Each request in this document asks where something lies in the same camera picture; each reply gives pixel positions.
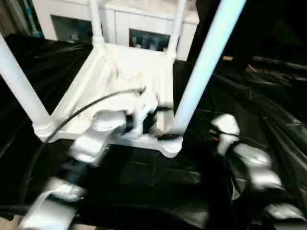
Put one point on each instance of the white plastic table top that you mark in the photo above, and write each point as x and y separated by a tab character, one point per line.
108	72

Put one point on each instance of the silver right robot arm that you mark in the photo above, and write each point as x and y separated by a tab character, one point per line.
259	158

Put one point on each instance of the black table mat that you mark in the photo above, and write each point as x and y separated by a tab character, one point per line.
263	107

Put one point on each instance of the small white bottle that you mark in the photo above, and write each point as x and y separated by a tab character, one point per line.
135	42
145	43

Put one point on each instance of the white glass-door cabinet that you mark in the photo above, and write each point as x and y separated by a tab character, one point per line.
134	19

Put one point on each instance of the grey curtain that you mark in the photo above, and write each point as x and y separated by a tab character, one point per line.
12	14

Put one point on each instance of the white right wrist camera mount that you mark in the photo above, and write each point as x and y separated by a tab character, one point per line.
226	124

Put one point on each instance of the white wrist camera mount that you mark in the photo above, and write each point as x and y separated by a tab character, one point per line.
146	105
226	124

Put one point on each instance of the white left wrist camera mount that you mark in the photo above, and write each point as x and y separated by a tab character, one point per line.
146	105

